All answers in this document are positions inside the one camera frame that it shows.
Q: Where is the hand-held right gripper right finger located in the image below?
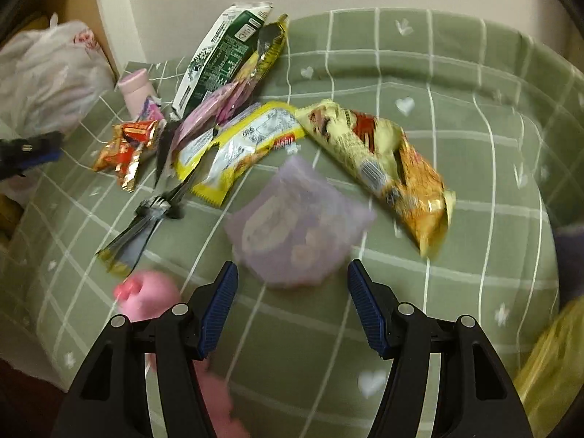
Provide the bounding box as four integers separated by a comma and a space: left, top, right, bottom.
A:
349, 260, 534, 438

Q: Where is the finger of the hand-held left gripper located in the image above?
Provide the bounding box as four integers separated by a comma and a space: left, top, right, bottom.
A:
0, 131, 63, 178

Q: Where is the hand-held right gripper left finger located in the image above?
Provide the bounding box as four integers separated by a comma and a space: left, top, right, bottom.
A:
50, 261, 239, 438

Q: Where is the purple translucent snack packet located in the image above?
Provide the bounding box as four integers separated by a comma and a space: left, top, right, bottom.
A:
226, 155, 377, 289

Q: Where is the black and silver wrapper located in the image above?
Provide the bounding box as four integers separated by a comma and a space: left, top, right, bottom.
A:
96, 178, 192, 279

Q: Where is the small black wrapper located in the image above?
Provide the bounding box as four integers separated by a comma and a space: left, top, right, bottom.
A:
154, 121, 183, 188

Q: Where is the yellow and orange noodle packet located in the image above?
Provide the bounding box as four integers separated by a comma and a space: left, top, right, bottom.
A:
296, 99, 457, 257

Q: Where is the pink and purple wrapper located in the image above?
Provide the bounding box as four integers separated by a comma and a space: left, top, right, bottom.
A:
176, 75, 258, 149

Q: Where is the yellow-green bag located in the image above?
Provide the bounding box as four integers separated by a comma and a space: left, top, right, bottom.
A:
513, 299, 584, 438

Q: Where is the green and white carton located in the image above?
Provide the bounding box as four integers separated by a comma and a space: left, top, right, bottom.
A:
172, 2, 274, 120

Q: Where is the yellow and black wrapper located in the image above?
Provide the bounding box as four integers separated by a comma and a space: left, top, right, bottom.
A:
253, 14, 290, 85

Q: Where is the white plastic bag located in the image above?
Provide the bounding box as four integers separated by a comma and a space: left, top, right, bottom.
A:
0, 15, 117, 140

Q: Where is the pink pig toy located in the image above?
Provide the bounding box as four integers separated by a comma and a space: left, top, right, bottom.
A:
114, 269, 251, 438

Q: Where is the red and gold candy wrapper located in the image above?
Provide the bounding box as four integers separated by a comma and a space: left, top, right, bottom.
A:
93, 119, 167, 192

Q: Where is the pink bottle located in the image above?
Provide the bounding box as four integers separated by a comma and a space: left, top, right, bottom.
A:
118, 68, 158, 118

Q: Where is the wooden shelf unit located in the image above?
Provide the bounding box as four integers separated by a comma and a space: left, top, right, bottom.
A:
57, 0, 123, 78

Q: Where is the yellow and white wrapper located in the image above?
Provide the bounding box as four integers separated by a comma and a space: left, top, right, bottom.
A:
176, 100, 307, 208

